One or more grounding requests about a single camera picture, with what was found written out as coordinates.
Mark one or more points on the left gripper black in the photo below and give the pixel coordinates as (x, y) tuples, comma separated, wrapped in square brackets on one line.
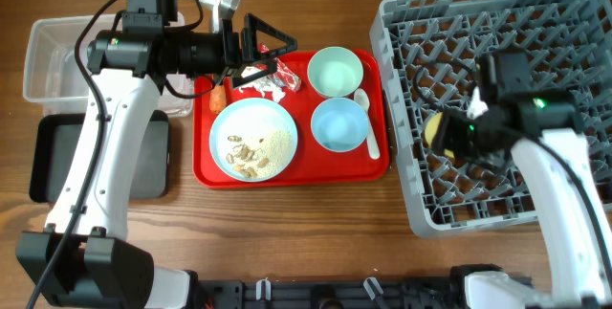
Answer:
[(251, 55)]

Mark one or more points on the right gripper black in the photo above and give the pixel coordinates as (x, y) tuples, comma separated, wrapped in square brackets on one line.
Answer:
[(449, 135)]

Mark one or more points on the white tissue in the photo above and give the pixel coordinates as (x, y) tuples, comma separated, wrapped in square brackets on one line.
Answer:
[(264, 85)]

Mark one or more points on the yellow cup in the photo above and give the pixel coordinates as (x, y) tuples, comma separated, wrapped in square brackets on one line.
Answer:
[(432, 131)]

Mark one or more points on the red snack wrapper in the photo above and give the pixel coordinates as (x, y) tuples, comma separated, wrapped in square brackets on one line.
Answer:
[(283, 73)]

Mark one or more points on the mint green bowl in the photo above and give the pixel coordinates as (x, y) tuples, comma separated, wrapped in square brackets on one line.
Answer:
[(335, 72)]

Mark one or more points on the white plastic spoon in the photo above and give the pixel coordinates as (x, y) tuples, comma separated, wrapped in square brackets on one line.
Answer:
[(361, 98)]

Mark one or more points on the light blue small bowl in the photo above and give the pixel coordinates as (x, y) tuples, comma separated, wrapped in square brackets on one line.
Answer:
[(339, 125)]

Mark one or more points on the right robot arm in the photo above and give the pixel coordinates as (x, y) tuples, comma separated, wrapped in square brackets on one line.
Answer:
[(542, 132)]

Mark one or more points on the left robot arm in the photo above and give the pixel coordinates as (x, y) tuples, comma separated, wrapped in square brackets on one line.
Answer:
[(82, 257)]

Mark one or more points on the grey dishwasher rack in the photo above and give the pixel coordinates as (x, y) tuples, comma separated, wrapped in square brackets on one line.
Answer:
[(426, 47)]

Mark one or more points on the orange carrot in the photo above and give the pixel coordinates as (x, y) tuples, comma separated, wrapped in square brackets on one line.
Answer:
[(217, 99)]

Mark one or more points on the light blue plate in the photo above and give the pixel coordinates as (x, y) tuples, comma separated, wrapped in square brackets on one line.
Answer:
[(257, 121)]

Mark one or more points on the peanut shells pile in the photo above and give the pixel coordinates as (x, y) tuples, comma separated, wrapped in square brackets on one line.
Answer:
[(249, 160)]

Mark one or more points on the red serving tray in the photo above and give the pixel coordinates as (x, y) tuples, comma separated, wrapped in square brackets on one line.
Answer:
[(312, 164)]

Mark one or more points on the clear plastic bin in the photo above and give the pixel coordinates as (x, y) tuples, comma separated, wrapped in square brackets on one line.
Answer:
[(53, 80)]

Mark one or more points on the black plastic tray bin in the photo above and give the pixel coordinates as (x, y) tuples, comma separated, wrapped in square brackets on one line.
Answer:
[(56, 144)]

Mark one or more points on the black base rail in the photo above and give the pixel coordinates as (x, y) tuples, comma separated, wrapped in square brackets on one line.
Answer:
[(410, 293)]

